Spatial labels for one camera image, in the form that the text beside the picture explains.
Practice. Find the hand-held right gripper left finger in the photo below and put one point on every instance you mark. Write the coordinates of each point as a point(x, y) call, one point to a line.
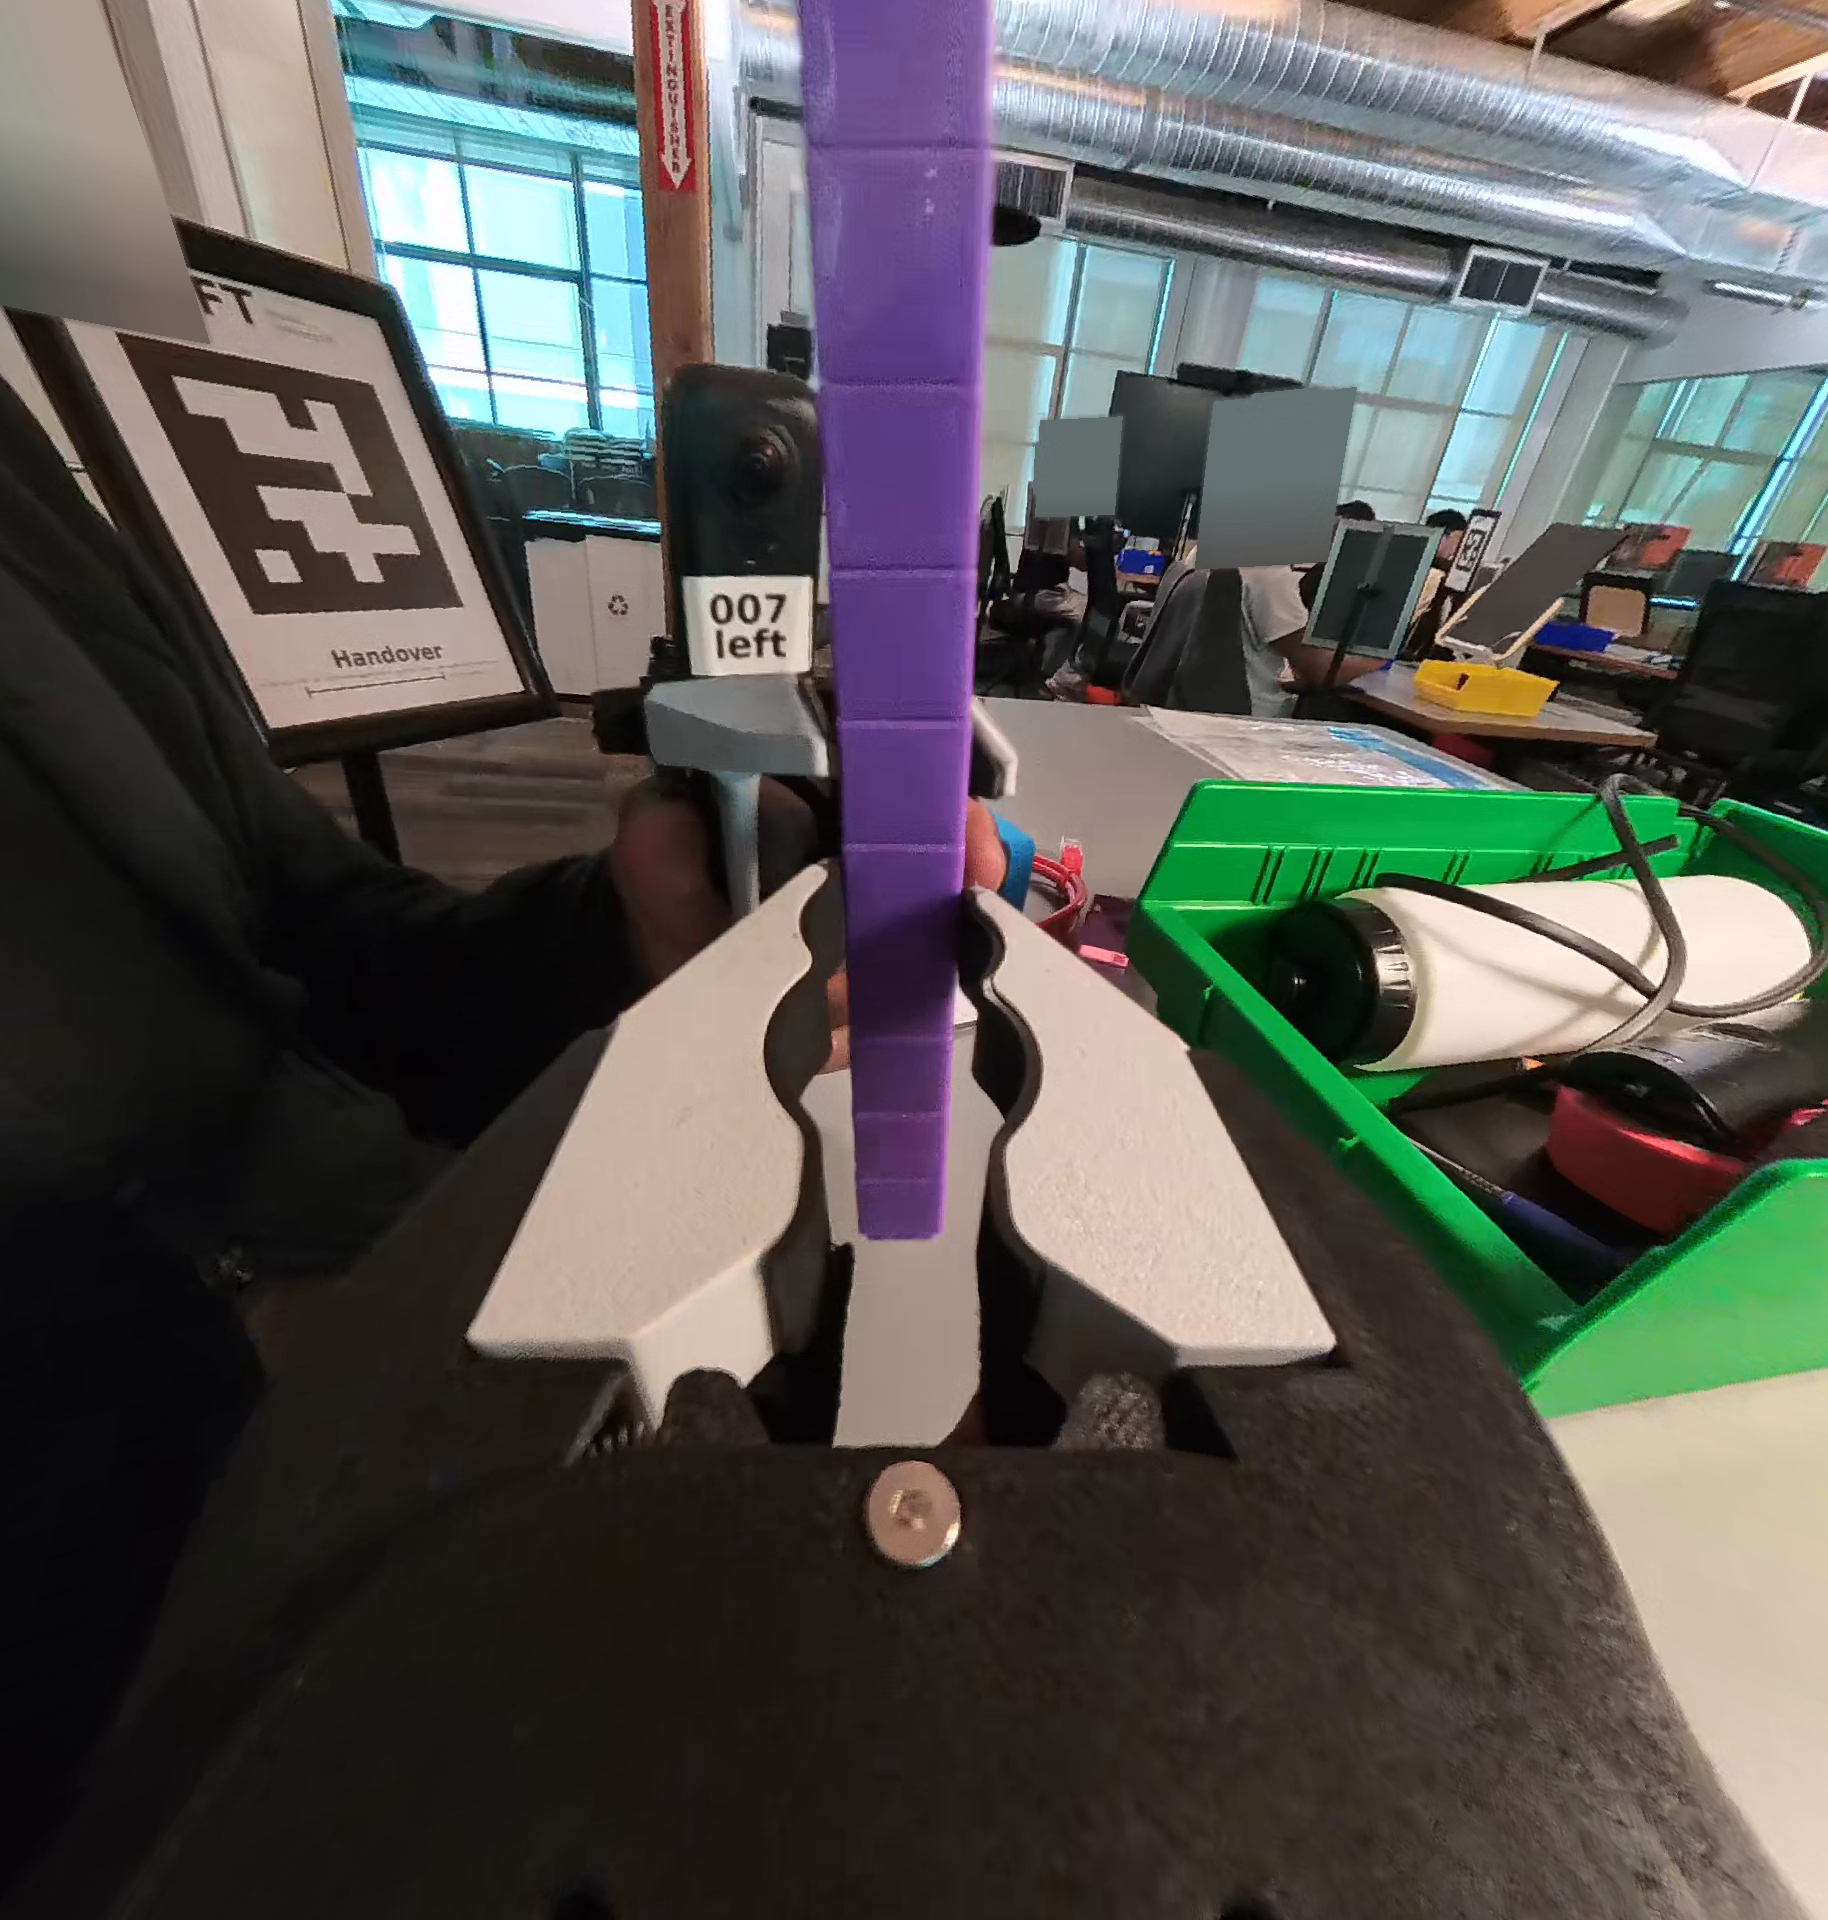
point(647, 1200)

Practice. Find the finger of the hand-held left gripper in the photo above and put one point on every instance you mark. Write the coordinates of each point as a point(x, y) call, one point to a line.
point(736, 721)
point(993, 750)

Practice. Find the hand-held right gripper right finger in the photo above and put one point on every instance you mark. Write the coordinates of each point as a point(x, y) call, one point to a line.
point(1172, 1200)

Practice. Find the purple plastic tool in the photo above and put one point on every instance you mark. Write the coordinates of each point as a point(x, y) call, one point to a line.
point(902, 601)

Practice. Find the green plastic bin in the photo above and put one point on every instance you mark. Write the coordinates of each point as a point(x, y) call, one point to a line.
point(1367, 834)

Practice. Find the person's left hand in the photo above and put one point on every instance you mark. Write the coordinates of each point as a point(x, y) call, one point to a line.
point(676, 886)

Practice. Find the blue and black device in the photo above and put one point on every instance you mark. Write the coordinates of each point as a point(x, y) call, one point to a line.
point(1014, 855)

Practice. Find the white recycling cabinet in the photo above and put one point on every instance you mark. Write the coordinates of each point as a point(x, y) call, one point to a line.
point(602, 608)

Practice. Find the black monitor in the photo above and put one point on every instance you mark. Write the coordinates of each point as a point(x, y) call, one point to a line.
point(1156, 450)

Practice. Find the printed paper sheet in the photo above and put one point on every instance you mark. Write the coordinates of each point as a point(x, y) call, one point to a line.
point(1336, 750)

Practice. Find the white cylinder with black cap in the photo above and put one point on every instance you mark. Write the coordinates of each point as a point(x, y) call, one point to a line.
point(1576, 961)

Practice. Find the red round tool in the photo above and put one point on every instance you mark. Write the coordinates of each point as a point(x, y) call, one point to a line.
point(1651, 1155)

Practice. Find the yellow box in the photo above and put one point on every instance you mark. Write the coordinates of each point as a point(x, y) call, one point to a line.
point(1486, 688)

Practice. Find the thin silver air duct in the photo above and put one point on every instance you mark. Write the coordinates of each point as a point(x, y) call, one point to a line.
point(1306, 240)

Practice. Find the large silver air duct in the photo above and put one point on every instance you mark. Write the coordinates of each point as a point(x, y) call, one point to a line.
point(1306, 60)

